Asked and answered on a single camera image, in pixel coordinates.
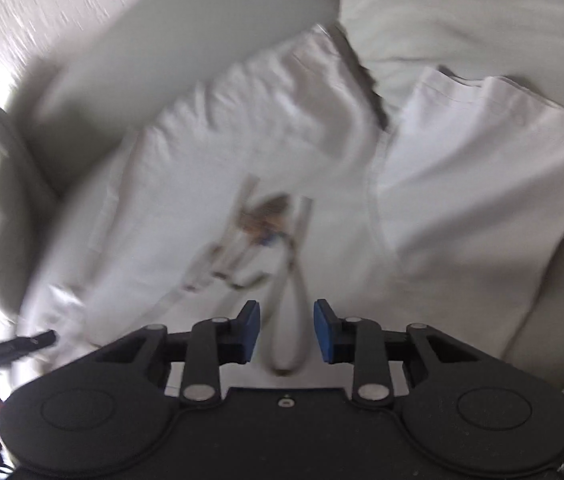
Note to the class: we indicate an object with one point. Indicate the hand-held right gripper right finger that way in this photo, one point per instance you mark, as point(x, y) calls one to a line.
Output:
point(324, 332)

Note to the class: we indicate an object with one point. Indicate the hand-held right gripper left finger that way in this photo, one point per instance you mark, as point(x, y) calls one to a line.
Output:
point(249, 332)

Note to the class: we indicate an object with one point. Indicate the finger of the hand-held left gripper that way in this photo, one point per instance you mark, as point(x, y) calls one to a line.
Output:
point(24, 344)

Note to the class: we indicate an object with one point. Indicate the light grey hoodie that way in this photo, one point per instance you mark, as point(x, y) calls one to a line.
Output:
point(411, 185)

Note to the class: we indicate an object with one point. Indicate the beige pillow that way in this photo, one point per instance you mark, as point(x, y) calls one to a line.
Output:
point(12, 200)

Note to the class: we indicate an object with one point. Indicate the grey sofa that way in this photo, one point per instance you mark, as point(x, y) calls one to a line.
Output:
point(212, 35)

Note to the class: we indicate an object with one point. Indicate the beige seat cushion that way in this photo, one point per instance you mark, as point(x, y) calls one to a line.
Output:
point(436, 25)

